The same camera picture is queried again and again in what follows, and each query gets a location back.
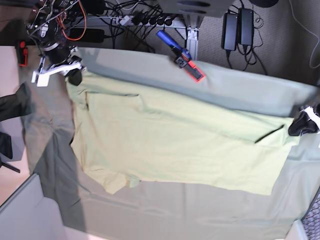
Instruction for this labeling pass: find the blue orange bar clamp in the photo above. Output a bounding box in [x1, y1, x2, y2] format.
[156, 30, 205, 83]

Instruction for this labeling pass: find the grey-green table cloth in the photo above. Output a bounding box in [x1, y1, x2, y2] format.
[19, 47, 320, 240]

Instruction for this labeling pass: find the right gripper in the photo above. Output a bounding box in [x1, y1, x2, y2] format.
[37, 44, 87, 86]

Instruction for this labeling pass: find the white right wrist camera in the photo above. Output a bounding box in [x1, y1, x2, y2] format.
[31, 71, 50, 87]

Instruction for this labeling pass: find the blue orange corner clamp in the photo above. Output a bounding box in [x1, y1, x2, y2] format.
[15, 40, 28, 67]

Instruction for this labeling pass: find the dark green cloth piece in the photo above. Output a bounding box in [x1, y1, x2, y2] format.
[0, 83, 32, 122]

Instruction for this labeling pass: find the black power brick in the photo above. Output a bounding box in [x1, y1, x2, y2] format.
[69, 28, 105, 43]

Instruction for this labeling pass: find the grey power strip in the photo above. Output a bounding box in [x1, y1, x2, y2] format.
[108, 14, 185, 28]

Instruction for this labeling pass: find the light yellow-green T-shirt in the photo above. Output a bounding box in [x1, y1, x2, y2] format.
[66, 72, 300, 196]

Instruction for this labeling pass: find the aluminium table leg frame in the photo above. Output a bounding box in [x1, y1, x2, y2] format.
[173, 13, 204, 60]

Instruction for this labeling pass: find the grey cardboard box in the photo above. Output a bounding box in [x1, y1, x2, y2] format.
[0, 174, 68, 240]

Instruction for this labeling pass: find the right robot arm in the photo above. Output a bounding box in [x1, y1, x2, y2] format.
[25, 0, 87, 87]

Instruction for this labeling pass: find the black power adapter pair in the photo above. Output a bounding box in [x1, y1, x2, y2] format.
[221, 8, 254, 51]

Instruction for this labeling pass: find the black tripod leg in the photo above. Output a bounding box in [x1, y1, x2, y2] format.
[0, 161, 21, 173]

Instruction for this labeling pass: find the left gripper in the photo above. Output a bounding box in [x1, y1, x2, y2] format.
[288, 105, 320, 137]

